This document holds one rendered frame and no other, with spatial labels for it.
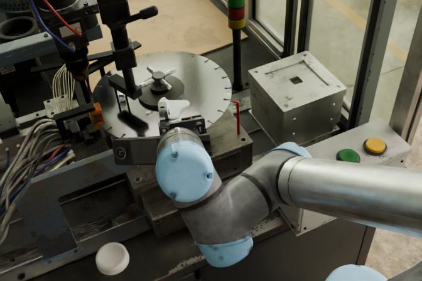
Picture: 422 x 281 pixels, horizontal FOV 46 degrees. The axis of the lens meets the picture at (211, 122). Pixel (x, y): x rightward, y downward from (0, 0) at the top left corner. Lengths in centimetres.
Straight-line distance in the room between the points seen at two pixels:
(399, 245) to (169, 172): 153
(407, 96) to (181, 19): 93
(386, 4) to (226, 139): 46
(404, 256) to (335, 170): 143
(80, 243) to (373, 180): 74
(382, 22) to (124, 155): 58
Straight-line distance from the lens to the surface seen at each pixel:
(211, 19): 177
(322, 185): 65
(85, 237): 117
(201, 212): 69
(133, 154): 86
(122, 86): 110
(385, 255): 205
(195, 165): 64
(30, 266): 118
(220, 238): 70
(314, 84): 126
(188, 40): 167
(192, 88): 117
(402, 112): 115
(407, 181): 58
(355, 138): 114
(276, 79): 127
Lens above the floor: 170
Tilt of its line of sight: 44 degrees down
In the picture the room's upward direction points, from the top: 4 degrees counter-clockwise
